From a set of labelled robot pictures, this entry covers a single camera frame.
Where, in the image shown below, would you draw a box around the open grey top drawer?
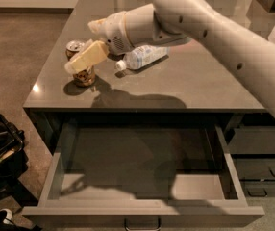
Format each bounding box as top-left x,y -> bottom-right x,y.
22,121 -> 264,229

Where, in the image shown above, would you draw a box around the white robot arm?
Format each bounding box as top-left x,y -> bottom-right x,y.
64,0 -> 275,118

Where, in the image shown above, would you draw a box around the orange soda can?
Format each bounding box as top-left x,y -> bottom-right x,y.
65,39 -> 96,87

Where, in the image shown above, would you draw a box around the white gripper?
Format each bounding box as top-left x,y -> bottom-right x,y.
64,12 -> 133,74

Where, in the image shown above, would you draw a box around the metal drawer handle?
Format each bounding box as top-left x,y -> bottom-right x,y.
124,216 -> 162,231

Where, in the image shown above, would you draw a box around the dark side cabinet drawers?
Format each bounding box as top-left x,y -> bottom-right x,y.
224,113 -> 275,197

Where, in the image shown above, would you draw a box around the clear plastic water bottle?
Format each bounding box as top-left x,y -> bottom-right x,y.
115,45 -> 169,71

